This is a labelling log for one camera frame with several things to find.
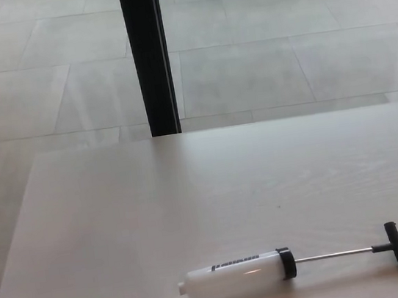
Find white air pump black handle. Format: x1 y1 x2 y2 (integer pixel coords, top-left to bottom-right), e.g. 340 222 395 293
172 219 398 298

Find black vertical window post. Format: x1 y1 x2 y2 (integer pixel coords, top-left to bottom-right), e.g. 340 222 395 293
117 0 184 141

